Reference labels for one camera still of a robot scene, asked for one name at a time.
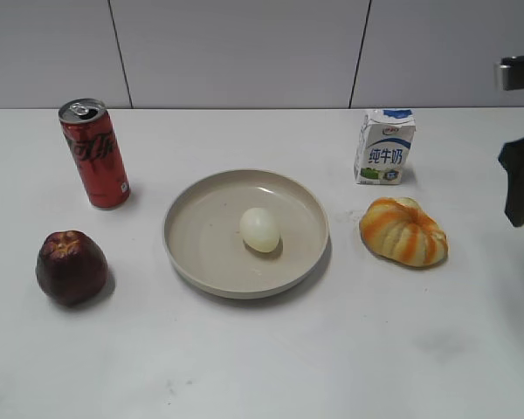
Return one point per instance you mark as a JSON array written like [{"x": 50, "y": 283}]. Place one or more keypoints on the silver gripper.
[{"x": 510, "y": 77}]

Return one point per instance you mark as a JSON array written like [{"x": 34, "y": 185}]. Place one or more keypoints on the white egg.
[{"x": 259, "y": 230}]

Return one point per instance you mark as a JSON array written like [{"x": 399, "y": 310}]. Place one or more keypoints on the beige round plate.
[{"x": 201, "y": 234}]

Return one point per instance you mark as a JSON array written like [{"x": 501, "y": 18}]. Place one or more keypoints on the white blue milk carton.
[{"x": 384, "y": 144}]

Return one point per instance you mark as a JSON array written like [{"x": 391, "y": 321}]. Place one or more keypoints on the orange striped pumpkin bread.
[{"x": 397, "y": 228}]

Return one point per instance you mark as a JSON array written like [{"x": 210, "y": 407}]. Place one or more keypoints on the red cola can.
[{"x": 89, "y": 134}]

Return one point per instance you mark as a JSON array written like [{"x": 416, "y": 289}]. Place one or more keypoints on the dark red apple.
[{"x": 71, "y": 268}]

